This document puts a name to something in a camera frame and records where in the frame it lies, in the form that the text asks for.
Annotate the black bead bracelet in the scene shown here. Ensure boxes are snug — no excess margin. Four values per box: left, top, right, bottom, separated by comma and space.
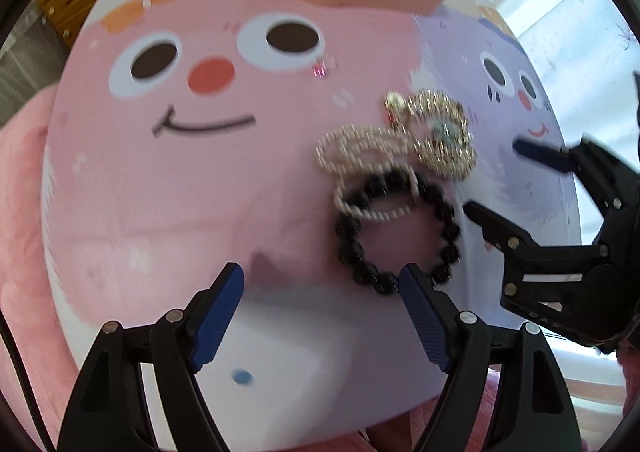
335, 169, 461, 295

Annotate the gold rhinestone jewelry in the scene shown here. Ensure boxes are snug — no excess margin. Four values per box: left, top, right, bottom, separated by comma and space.
384, 88, 476, 178

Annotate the black cable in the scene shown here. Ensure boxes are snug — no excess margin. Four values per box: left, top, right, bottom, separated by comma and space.
0, 302, 56, 452

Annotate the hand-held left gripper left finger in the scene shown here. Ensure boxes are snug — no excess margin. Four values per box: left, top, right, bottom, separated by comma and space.
56, 262, 246, 452

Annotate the pink quilted blanket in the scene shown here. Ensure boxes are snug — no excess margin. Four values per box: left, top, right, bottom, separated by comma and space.
0, 82, 88, 452

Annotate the cartoon printed tablecloth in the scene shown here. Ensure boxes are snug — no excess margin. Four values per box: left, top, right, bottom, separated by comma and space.
42, 0, 584, 426

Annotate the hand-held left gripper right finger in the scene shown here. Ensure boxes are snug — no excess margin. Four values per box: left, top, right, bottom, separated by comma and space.
398, 263, 576, 452

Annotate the pink fleece cloth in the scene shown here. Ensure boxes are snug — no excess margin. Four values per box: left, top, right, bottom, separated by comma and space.
345, 372, 507, 452

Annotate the small pink crystal earring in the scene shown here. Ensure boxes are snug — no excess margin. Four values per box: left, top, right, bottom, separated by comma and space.
312, 56, 339, 80

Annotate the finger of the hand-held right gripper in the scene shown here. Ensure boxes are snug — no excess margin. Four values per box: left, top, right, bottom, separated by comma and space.
462, 201, 614, 301
513, 134, 632, 233

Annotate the white pearl bead strand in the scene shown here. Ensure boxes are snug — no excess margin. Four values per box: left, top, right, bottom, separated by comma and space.
315, 124, 424, 223

